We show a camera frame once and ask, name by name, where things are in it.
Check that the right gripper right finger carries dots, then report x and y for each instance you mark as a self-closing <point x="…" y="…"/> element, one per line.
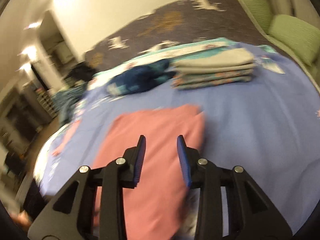
<point x="231" y="204"/>

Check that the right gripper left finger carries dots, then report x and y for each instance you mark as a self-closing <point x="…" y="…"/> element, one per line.
<point x="70" y="213"/>

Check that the pink long sleeve shirt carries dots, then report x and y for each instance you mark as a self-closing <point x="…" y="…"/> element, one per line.
<point x="155" y="208"/>

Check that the black clothes pile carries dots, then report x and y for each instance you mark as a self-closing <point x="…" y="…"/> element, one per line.
<point x="82" y="71"/>

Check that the orange cloth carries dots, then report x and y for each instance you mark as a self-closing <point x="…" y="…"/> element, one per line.
<point x="68" y="135"/>

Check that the teal knitted blanket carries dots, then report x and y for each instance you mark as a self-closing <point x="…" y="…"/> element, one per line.
<point x="65" y="101"/>

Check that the white small shelf rack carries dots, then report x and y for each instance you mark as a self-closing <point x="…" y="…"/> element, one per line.
<point x="46" y="102"/>

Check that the navy star plush blanket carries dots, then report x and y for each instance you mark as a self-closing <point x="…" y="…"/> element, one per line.
<point x="140" y="79"/>

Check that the patterned folded cloth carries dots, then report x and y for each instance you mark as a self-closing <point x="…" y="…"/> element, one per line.
<point x="194" y="81"/>

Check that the grey folded cloth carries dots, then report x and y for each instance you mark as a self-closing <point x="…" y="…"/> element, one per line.
<point x="225" y="61"/>

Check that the white teal quilt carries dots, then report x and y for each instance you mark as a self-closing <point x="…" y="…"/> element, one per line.
<point x="156" y="54"/>

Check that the green pillow front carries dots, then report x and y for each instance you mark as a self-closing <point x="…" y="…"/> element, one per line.
<point x="298" y="35"/>

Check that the green pillow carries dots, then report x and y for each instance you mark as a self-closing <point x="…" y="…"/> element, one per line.
<point x="298" y="35"/>
<point x="261" y="11"/>

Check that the dark deer pattern mattress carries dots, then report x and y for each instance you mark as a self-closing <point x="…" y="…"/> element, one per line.
<point x="180" y="22"/>

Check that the green pillow back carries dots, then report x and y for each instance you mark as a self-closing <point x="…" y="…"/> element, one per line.
<point x="261" y="11"/>

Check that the grey curtain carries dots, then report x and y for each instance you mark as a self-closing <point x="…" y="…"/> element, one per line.
<point x="301" y="9"/>

